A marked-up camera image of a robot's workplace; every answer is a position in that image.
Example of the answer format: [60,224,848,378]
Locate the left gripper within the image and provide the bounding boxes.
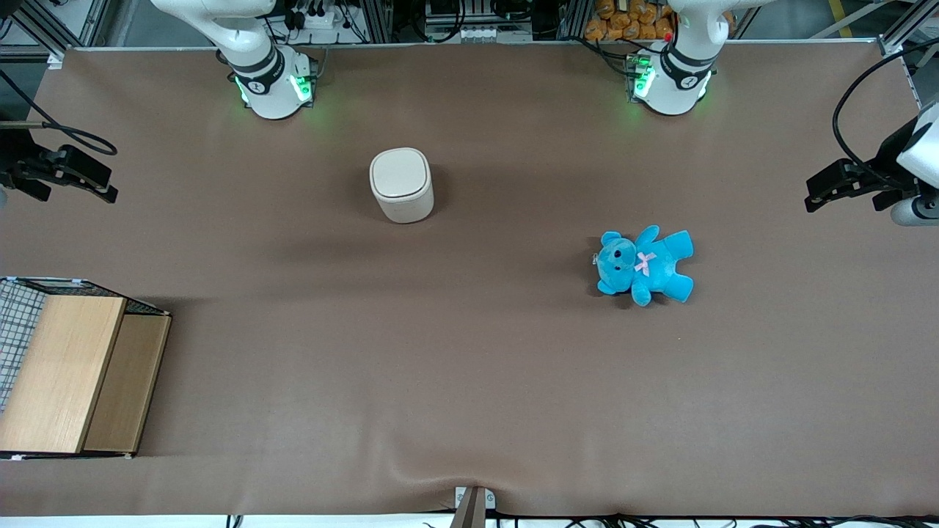
[805,99,939,214]

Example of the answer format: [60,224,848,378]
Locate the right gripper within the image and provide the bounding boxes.
[0,129,119,205]

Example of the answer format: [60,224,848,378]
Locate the white lidded trash can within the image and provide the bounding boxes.
[369,147,435,224]

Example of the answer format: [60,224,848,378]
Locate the blue teddy bear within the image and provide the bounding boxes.
[593,224,695,307]

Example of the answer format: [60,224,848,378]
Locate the black base connector box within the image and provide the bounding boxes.
[296,54,321,103]
[624,53,654,100]

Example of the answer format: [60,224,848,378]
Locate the orange plush toy pile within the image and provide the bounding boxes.
[583,0,676,43]

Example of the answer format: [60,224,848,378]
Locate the white power strip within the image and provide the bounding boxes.
[292,4,340,30]

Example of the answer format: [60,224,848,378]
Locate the grey equipment rack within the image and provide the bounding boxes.
[367,0,580,43]

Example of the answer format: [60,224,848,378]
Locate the brown table cover cloth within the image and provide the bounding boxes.
[0,40,939,518]

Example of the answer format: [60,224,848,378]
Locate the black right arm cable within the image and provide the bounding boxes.
[0,68,118,157]

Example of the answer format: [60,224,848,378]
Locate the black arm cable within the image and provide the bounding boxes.
[0,68,118,157]
[832,38,939,184]

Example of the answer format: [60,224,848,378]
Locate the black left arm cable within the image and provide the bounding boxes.
[832,38,939,184]

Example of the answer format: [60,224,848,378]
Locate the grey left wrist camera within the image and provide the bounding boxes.
[891,194,939,227]

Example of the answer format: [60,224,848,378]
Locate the aluminium frame post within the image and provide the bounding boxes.
[877,0,939,56]
[0,0,111,68]

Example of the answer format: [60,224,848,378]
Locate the wooden shelf with wire mesh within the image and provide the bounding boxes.
[0,276,173,461]

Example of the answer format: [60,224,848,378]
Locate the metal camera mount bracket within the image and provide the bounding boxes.
[449,485,497,528]

